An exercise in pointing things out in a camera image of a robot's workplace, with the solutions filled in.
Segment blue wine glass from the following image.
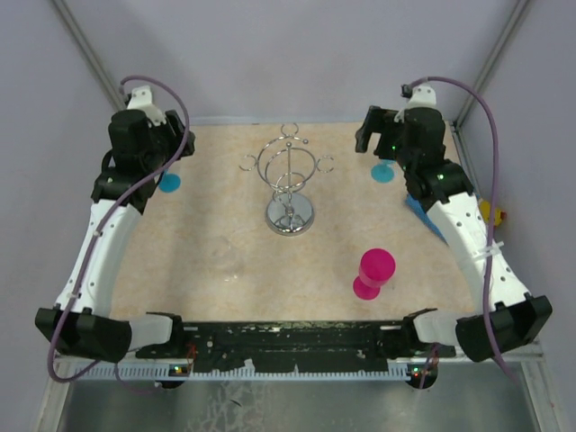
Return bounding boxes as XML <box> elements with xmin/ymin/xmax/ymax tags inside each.
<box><xmin>371</xmin><ymin>159</ymin><xmax>395</xmax><ymax>184</ymax></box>
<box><xmin>157</xmin><ymin>171</ymin><xmax>181</xmax><ymax>194</ymax></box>

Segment pink wine glass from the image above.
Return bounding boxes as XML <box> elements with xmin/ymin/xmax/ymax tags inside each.
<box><xmin>353</xmin><ymin>248</ymin><xmax>396</xmax><ymax>301</ymax></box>

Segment clear wine glass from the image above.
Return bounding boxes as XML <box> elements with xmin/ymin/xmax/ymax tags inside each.
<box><xmin>208</xmin><ymin>237</ymin><xmax>244</xmax><ymax>283</ymax></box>

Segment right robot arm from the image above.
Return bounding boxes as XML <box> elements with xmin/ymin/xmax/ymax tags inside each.
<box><xmin>355</xmin><ymin>105</ymin><xmax>553</xmax><ymax>362</ymax></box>

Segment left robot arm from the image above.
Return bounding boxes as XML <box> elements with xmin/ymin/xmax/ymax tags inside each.
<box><xmin>35</xmin><ymin>109</ymin><xmax>195</xmax><ymax>363</ymax></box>

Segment chrome wine glass rack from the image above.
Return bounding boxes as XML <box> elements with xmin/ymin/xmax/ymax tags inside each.
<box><xmin>238</xmin><ymin>122</ymin><xmax>335</xmax><ymax>237</ymax></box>

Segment blue Pikachu cloth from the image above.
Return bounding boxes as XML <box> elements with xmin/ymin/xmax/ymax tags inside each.
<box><xmin>404</xmin><ymin>193</ymin><xmax>507</xmax><ymax>245</ymax></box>

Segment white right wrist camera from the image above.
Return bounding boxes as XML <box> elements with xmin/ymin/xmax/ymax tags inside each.
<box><xmin>394</xmin><ymin>84</ymin><xmax>437</xmax><ymax>122</ymax></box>

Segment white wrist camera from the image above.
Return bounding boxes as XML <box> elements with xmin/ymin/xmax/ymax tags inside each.
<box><xmin>394</xmin><ymin>84</ymin><xmax>437</xmax><ymax>122</ymax></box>
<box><xmin>127</xmin><ymin>85</ymin><xmax>167</xmax><ymax>126</ymax></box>

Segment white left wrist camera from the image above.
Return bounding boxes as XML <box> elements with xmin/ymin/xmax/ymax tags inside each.
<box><xmin>127</xmin><ymin>85</ymin><xmax>167</xmax><ymax>126</ymax></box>

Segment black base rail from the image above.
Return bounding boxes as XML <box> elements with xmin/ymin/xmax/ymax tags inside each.
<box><xmin>136</xmin><ymin>319</ymin><xmax>432</xmax><ymax>373</ymax></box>

